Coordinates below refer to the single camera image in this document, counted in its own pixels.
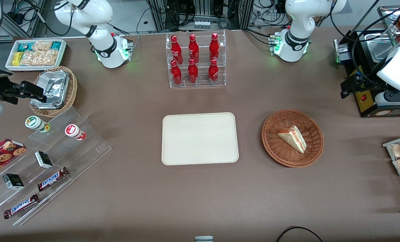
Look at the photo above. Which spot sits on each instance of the teal snack packet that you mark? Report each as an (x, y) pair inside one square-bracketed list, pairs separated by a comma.
[(56, 45), (25, 47)]

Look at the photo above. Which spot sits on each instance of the black hot food display case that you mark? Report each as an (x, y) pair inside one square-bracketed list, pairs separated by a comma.
[(367, 104)]

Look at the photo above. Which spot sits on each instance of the silver foil container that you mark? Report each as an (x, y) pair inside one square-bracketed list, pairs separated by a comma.
[(53, 87)]

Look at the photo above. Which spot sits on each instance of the brown round wicker basket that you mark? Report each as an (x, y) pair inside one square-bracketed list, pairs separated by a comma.
[(277, 148)]

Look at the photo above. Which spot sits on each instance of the yellow snack packet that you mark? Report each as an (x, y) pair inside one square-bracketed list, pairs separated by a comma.
[(17, 59)]

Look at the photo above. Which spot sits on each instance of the red cookie box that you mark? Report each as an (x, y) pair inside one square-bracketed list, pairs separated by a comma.
[(1, 156)]

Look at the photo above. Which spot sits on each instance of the red cola bottle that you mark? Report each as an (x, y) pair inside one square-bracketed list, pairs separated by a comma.
[(176, 50), (193, 49), (192, 73), (176, 74), (214, 47), (213, 72)]

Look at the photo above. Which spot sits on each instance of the small black white box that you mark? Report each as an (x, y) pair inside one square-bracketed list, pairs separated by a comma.
[(44, 159), (13, 181)]

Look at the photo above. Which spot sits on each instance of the triangular sandwich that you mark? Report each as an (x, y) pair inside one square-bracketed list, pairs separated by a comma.
[(294, 138)]

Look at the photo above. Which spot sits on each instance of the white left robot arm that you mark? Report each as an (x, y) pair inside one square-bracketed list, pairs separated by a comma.
[(295, 23)]

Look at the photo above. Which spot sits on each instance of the clear acrylic bottle rack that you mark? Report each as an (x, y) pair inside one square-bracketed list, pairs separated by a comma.
[(205, 84)]

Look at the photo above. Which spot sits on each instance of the snickers chocolate bar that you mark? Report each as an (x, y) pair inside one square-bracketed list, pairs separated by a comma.
[(52, 179), (21, 206)]

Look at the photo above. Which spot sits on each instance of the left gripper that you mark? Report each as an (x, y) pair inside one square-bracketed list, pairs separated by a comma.
[(367, 83)]

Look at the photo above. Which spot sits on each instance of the green lid drink cup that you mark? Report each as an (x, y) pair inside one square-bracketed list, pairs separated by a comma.
[(35, 123)]

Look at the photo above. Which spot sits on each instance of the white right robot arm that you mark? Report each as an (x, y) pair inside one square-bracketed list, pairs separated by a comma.
[(99, 13)]

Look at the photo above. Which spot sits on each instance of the clear acrylic stepped display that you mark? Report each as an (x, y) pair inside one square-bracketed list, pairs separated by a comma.
[(85, 148)]

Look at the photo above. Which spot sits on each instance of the clear rice cracker bag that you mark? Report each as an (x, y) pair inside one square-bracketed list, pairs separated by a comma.
[(42, 45), (48, 57), (30, 58)]

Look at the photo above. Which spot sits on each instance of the small grey device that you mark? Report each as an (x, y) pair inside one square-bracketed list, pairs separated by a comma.
[(204, 239)]

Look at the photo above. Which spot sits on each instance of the cream rectangular tray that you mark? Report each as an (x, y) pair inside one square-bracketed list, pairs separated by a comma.
[(200, 138)]

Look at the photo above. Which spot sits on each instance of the light oval wicker basket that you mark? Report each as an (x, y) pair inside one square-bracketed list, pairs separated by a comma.
[(73, 90)]

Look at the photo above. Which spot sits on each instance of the red lid drink cup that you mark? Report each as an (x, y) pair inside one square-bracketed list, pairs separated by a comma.
[(73, 131)]

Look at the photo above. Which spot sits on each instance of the white snack bin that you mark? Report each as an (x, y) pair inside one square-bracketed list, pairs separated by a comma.
[(10, 62)]

